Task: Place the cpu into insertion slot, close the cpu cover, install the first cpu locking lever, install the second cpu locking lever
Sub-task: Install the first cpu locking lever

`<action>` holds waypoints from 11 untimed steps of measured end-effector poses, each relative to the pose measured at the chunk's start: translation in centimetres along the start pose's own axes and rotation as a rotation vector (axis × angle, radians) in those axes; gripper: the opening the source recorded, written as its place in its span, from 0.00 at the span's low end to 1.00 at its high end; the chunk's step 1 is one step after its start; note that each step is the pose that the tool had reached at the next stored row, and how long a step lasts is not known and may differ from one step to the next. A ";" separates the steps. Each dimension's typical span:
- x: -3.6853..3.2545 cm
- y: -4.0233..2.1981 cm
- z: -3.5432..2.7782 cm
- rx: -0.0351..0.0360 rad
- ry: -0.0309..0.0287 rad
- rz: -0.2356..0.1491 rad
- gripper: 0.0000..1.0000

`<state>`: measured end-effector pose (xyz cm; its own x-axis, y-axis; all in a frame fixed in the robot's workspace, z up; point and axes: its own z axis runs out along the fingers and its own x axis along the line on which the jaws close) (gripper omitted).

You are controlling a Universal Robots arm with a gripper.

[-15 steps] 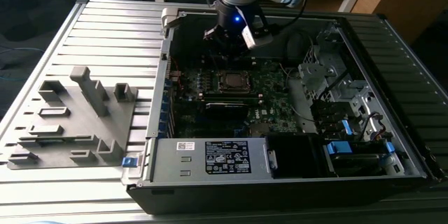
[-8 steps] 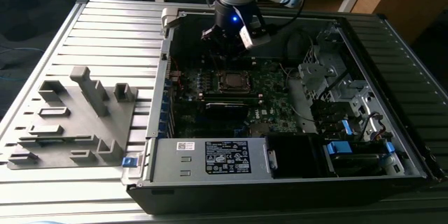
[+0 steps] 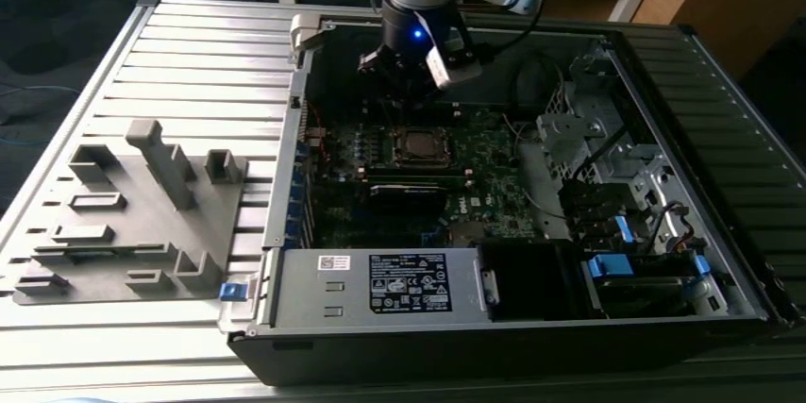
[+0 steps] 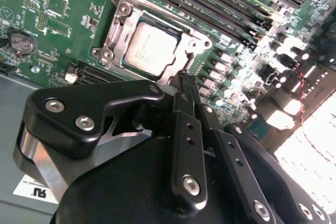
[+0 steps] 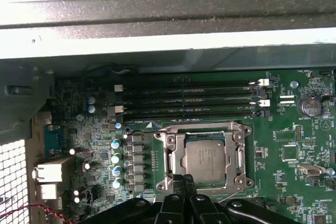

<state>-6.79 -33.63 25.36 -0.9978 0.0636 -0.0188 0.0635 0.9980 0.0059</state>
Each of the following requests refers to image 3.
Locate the silver CPU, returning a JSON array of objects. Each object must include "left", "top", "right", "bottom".
[{"left": 401, "top": 131, "right": 443, "bottom": 158}]

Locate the metal socket cover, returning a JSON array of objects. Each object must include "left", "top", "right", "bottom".
[{"left": 391, "top": 126, "right": 454, "bottom": 167}]

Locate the black RAM slot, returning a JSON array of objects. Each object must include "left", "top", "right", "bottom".
[
  {"left": 368, "top": 173, "right": 475, "bottom": 186},
  {"left": 364, "top": 165, "right": 474, "bottom": 177}
]

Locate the grey case latch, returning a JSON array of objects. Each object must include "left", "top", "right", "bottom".
[{"left": 288, "top": 13, "right": 325, "bottom": 53}]

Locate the silver metal drive cage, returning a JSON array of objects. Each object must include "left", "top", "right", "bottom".
[{"left": 538, "top": 39, "right": 726, "bottom": 243}]

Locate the black graphics card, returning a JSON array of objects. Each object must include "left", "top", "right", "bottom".
[{"left": 367, "top": 182, "right": 452, "bottom": 215}]

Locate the green motherboard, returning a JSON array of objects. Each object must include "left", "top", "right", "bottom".
[{"left": 301, "top": 105, "right": 548, "bottom": 251}]

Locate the brown chipset heatsink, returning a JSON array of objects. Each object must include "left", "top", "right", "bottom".
[{"left": 450, "top": 221, "right": 486, "bottom": 242}]

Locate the blue disk carrier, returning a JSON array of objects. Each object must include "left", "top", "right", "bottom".
[
  {"left": 582, "top": 251, "right": 716, "bottom": 319},
  {"left": 566, "top": 213, "right": 638, "bottom": 253}
]

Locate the black fan shroud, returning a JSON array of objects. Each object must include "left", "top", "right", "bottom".
[{"left": 478, "top": 240, "right": 587, "bottom": 324}]

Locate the grey power supply unit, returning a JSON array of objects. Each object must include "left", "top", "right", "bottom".
[{"left": 269, "top": 246, "right": 490, "bottom": 328}]

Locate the grey parts rack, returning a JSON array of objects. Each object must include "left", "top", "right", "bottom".
[{"left": 10, "top": 119, "right": 251, "bottom": 306}]

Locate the black PC case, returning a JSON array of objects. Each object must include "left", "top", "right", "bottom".
[{"left": 216, "top": 10, "right": 804, "bottom": 388}]

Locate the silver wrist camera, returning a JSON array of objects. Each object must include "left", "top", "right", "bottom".
[{"left": 424, "top": 38, "right": 484, "bottom": 92}]

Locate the thick black internal cable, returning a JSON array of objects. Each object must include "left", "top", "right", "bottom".
[{"left": 570, "top": 122, "right": 631, "bottom": 185}]

